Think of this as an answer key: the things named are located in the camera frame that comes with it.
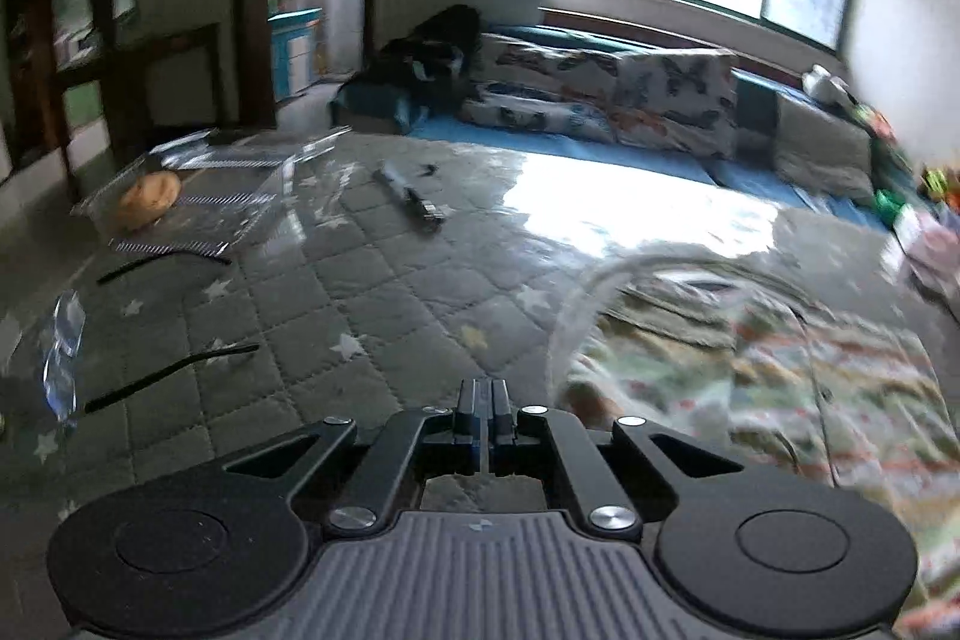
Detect blue white cabinet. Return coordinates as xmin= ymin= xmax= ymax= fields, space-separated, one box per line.
xmin=268 ymin=8 xmax=322 ymax=103

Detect white plush toy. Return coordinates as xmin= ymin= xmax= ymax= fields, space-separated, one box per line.
xmin=800 ymin=64 xmax=856 ymax=110

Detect bread roll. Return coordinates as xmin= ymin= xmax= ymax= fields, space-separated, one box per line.
xmin=116 ymin=170 xmax=182 ymax=232

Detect clear safety glasses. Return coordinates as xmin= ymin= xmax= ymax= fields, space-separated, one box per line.
xmin=36 ymin=250 xmax=260 ymax=427

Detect clear plastic food tray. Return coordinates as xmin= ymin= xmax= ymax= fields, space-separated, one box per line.
xmin=73 ymin=130 xmax=342 ymax=259

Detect grey quilted star table cover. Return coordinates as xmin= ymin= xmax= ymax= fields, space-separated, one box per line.
xmin=2 ymin=135 xmax=958 ymax=638

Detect grey white cushion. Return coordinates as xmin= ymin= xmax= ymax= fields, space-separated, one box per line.
xmin=773 ymin=94 xmax=874 ymax=205

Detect black marker pen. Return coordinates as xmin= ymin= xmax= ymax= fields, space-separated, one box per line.
xmin=374 ymin=163 xmax=446 ymax=230

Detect dark wooden shelf cabinet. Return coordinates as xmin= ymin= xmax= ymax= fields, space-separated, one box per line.
xmin=2 ymin=0 xmax=236 ymax=175

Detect black bag on sofa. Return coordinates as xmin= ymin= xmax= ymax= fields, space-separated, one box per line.
xmin=331 ymin=5 xmax=483 ymax=135

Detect butterfly print pillow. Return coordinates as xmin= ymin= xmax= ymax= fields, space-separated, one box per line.
xmin=460 ymin=34 xmax=737 ymax=159

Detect patterned children's fleece jacket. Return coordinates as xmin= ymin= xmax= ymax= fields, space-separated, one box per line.
xmin=548 ymin=275 xmax=958 ymax=638

